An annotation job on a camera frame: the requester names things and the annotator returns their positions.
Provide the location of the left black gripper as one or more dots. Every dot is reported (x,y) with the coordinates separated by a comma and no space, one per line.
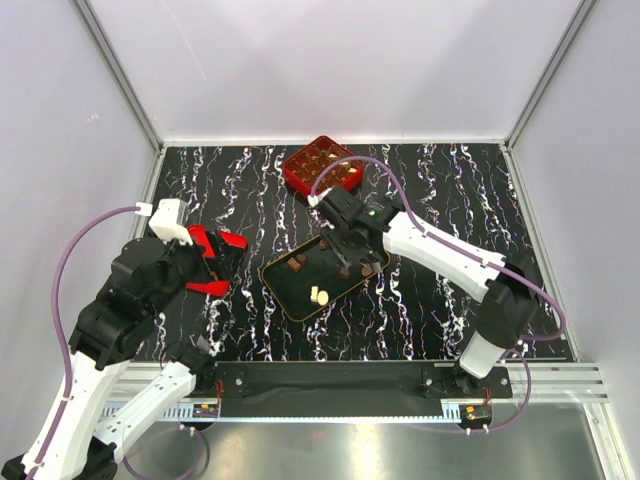
(227,260)

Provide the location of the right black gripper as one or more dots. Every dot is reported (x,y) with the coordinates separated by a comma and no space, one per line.
(332,235)

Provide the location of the white oval chocolate bottom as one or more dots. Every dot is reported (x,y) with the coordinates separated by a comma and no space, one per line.
(322,298)

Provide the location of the milk rectangular chocolate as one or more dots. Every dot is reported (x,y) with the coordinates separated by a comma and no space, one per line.
(294,264)

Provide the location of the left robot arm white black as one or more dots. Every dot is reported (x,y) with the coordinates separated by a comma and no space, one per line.
(76,442)

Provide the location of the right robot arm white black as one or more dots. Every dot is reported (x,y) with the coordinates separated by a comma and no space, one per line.
(504,290)

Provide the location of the red compartment chocolate box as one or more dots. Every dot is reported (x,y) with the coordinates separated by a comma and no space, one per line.
(302,169)

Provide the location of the red box lid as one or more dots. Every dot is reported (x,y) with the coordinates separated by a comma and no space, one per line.
(222,252)

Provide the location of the black gold-rimmed tray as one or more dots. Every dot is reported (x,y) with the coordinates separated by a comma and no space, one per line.
(292,290)

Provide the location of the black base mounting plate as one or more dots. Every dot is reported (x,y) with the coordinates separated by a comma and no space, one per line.
(374,387)

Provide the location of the left electronics board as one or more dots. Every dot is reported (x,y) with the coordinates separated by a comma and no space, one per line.
(205,410)

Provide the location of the electronics board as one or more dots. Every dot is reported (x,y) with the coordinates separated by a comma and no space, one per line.
(205,410)
(477,414)

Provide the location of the right electronics board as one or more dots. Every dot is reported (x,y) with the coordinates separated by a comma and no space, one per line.
(477,414)

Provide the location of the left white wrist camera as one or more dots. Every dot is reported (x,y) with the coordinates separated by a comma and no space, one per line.
(168,222)

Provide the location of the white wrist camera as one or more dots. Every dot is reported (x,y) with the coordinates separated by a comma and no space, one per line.
(168,222)
(314,200)

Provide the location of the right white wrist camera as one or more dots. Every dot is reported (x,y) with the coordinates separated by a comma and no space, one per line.
(314,200)

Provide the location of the aluminium frame rail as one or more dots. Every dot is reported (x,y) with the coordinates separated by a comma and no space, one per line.
(445,414)

